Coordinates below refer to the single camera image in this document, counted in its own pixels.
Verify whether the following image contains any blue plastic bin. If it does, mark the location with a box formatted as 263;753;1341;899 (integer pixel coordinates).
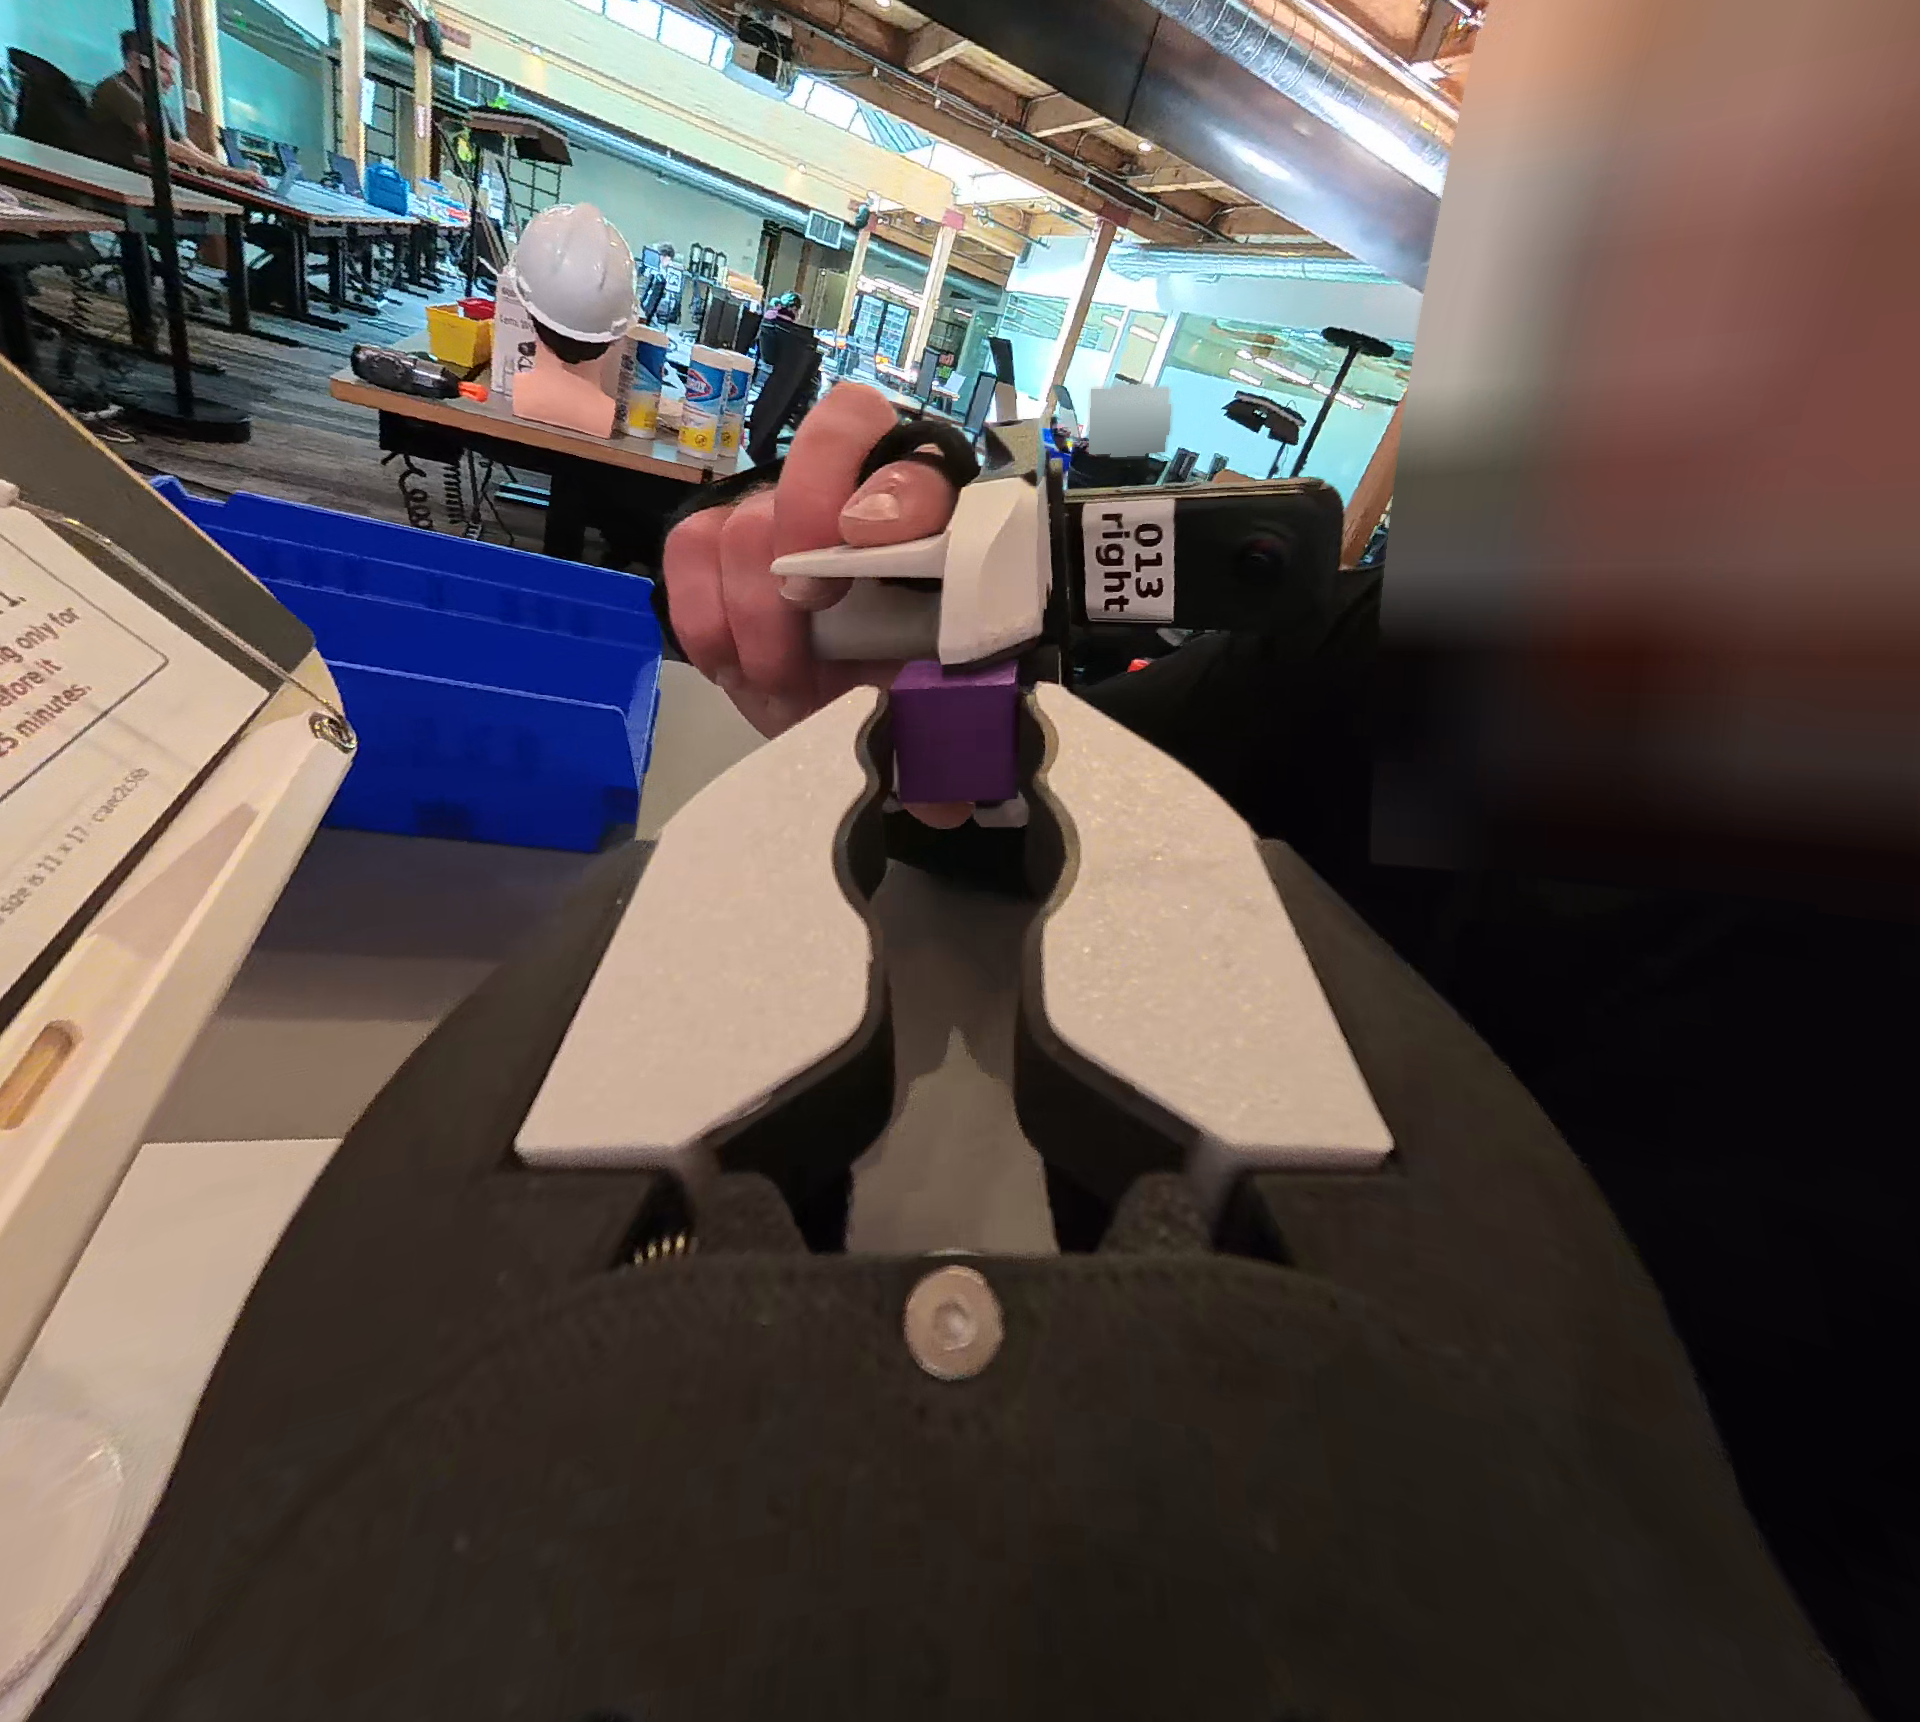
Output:
149;474;665;854

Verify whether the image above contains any white board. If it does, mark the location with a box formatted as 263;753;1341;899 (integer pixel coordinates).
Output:
0;1135;353;1722

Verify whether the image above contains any black floor lamp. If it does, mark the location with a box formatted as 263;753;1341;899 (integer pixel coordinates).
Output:
1286;324;1421;483

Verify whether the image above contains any long office desk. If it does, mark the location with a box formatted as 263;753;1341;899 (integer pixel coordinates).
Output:
0;132;249;366

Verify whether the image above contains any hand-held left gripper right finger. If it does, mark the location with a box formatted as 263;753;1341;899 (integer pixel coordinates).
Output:
1019;685;1400;1173

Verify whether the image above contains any white carton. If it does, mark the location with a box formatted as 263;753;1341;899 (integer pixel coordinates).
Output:
489;264;541;398

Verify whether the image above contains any purple cube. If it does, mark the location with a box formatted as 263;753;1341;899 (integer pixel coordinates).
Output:
887;661;1026;807

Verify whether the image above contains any pink mannequin head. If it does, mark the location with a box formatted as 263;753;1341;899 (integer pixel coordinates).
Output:
511;318;632;444

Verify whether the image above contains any white hard hat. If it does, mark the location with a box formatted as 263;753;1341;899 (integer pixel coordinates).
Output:
510;203;642;346

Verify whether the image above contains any wooden work table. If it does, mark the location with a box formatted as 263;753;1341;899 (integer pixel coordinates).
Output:
330;361;756;563

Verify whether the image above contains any white instruction sign stand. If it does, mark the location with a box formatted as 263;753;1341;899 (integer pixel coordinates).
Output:
0;354;362;1387

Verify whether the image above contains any clear round dish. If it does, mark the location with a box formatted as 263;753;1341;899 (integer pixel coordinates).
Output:
0;1411;132;1707

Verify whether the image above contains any black power tool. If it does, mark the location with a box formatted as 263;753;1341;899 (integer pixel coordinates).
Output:
347;342;492;406

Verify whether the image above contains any person's right hand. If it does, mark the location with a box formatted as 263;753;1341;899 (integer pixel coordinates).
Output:
659;378;923;742

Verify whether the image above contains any black office chair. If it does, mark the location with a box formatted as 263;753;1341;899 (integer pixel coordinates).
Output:
744;316;827;466

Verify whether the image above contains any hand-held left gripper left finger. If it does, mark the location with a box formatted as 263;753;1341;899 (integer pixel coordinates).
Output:
511;685;889;1173

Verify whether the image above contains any black pole floor stand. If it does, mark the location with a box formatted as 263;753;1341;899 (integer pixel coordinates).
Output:
107;0;256;446

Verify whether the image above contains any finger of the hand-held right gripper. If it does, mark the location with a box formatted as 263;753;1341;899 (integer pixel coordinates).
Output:
934;476;1062;672

